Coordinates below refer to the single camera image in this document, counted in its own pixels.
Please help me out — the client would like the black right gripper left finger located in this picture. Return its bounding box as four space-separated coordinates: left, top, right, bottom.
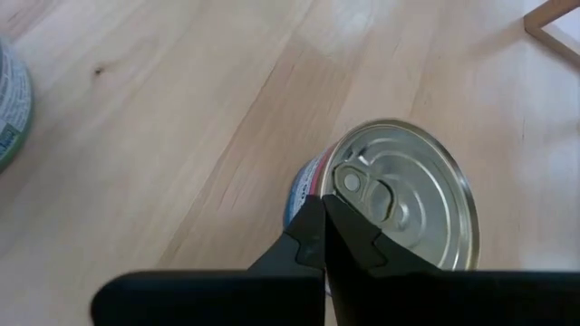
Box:
246 194 326 273

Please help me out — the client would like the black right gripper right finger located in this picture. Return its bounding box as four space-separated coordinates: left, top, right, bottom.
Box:
324 193 444 273

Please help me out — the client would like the blue salmon can gold lid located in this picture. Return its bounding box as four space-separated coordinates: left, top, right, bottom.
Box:
284 118 481 273

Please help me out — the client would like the wooden slatted shelf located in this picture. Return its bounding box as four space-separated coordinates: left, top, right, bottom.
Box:
523 0 580 69

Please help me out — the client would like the green tuna can silver lid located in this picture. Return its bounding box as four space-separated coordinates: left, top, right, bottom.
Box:
0 38 35 176

